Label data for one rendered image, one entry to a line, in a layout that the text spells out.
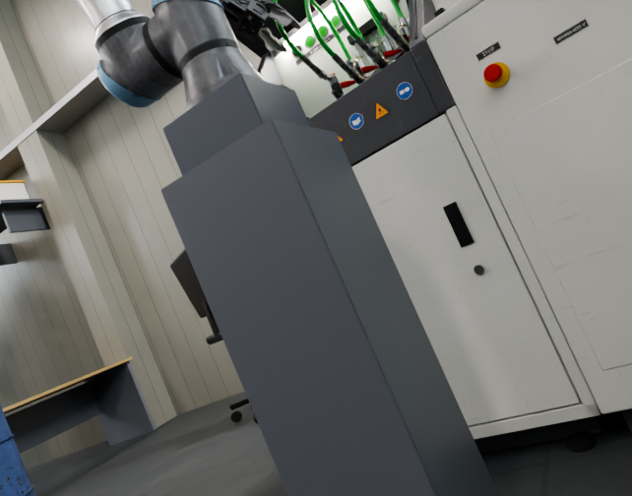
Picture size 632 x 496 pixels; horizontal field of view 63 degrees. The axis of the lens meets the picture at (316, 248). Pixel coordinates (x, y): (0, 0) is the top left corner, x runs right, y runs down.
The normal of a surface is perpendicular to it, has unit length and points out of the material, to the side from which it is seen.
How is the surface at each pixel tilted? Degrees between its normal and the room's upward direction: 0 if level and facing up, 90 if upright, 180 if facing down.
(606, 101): 90
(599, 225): 90
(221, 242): 90
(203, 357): 90
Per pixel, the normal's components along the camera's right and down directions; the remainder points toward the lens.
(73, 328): -0.43, 0.11
